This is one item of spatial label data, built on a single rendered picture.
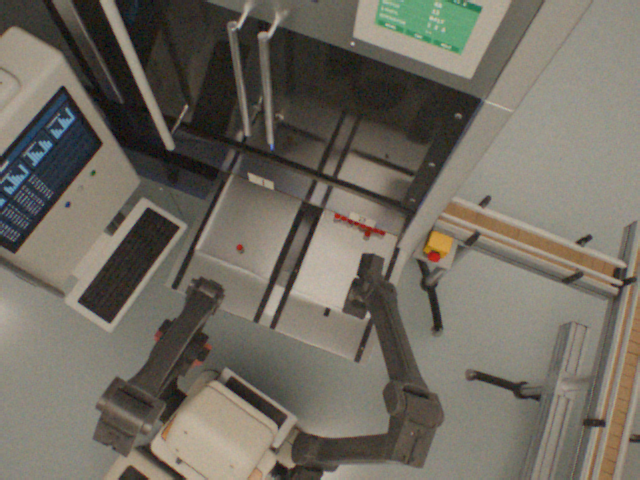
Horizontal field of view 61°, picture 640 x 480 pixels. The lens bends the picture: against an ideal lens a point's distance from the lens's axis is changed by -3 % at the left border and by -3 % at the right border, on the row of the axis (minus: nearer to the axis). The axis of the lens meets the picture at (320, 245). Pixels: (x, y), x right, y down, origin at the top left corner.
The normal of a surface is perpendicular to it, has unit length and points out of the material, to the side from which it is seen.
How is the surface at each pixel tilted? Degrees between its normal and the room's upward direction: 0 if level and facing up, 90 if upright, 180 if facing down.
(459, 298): 0
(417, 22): 90
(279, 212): 0
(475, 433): 0
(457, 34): 90
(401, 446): 26
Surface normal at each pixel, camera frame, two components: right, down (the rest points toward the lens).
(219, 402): 0.41, -0.74
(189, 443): -0.38, 0.38
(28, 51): 0.05, -0.29
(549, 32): -0.36, 0.89
